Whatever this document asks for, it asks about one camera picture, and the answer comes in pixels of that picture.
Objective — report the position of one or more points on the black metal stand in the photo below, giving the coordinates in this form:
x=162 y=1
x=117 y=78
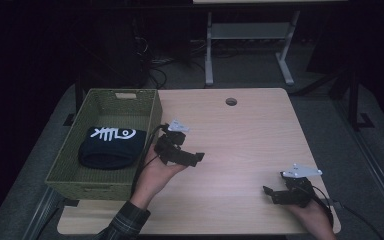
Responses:
x=353 y=100

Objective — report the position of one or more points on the dark navy garment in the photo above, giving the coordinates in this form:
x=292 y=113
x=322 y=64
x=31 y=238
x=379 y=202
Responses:
x=113 y=150

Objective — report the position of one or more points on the grey tape strip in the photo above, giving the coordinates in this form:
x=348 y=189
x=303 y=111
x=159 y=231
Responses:
x=333 y=202

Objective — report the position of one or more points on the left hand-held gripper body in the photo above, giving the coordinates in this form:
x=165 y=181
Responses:
x=170 y=146

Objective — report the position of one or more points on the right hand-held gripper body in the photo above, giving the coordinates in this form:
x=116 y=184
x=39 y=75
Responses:
x=296 y=191

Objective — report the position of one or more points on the person's right hand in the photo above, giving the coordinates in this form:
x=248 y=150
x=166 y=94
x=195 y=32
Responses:
x=311 y=218

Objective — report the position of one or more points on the white metal desk frame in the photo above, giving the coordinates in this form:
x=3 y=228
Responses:
x=246 y=30

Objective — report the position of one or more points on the green woven basket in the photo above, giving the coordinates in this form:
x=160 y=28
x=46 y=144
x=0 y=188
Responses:
x=106 y=191

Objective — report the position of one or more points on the person's left hand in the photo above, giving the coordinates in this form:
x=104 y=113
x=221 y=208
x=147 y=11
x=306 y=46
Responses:
x=153 y=180

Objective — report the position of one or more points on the aluminium rail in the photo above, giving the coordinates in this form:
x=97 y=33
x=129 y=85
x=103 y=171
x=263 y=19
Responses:
x=373 y=166
x=41 y=213

